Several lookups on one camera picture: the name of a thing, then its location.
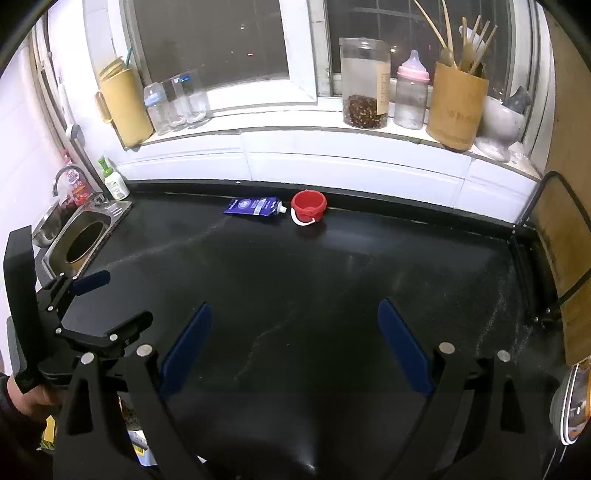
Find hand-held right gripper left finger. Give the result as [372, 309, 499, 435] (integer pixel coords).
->
[53, 301, 214, 480]

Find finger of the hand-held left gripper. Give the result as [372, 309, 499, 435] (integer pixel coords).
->
[55, 311, 154, 365]
[37, 270, 112, 324]

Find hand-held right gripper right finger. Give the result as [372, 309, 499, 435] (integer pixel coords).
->
[377, 298, 541, 480]

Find blue spouted pouch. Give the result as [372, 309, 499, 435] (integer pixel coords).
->
[223, 196, 288, 219]

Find person's left forearm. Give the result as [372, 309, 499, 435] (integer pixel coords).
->
[0, 374, 51, 480]

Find person's left hand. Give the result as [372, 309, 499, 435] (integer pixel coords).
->
[9, 381, 63, 418]

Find steel sink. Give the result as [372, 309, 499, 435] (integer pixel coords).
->
[32, 198, 132, 278]

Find red printed packet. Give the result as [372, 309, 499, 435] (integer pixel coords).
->
[65, 168, 92, 206]

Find white green dish soap bottle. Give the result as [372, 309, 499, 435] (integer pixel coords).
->
[98, 156, 131, 200]

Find steel faucet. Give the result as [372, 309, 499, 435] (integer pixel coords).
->
[52, 165, 109, 204]

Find small red bucket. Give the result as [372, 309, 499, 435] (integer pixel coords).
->
[291, 189, 328, 227]

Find clear blue ringed baby bottle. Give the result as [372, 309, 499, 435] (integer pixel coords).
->
[144, 82, 171, 136]

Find clear glass bottle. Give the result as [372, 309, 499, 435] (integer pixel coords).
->
[184, 71, 211, 124]
[168, 76, 192, 128]

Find white stone mortar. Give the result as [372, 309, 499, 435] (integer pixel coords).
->
[475, 96, 527, 162]

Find pink capped baby bottle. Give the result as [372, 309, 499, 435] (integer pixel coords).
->
[394, 50, 432, 130]

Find wooden cutting board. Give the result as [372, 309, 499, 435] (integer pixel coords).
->
[538, 23, 591, 365]

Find white framed window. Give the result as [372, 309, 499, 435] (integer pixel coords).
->
[120, 0, 541, 112]

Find clear jar with peppercorns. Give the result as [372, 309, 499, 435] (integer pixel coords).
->
[339, 38, 391, 130]

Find grey stone pestle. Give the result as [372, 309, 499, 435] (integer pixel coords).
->
[503, 87, 534, 114]

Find bunch of wooden utensils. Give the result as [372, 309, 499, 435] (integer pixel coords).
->
[413, 0, 499, 77]

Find yellow tumbler with handle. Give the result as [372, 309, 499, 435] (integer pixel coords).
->
[95, 46, 154, 148]

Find black wire rack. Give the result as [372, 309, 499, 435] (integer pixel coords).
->
[510, 171, 591, 324]

